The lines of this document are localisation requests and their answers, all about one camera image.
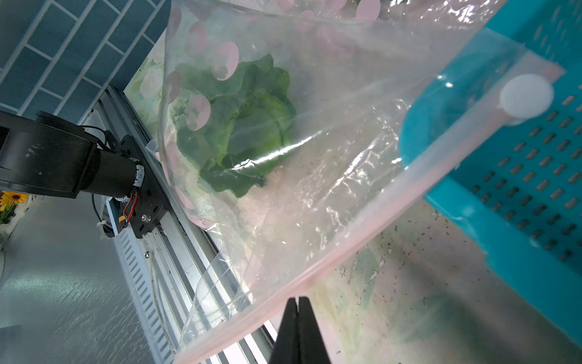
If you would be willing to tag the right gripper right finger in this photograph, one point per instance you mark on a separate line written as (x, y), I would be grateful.
(312, 349)

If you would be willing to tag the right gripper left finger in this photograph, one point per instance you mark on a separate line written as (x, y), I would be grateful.
(286, 347)

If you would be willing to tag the zip-top bag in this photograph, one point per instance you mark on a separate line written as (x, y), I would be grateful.
(353, 79)

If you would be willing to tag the chinese cabbage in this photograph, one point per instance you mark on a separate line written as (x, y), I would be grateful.
(234, 131)

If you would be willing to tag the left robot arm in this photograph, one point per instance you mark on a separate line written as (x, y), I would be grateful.
(53, 157)

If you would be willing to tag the teal plastic basket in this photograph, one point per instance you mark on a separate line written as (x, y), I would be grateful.
(519, 194)

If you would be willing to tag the white vented cable duct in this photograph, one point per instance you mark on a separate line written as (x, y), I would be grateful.
(138, 275)

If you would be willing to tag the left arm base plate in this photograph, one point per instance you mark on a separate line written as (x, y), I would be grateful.
(148, 203)

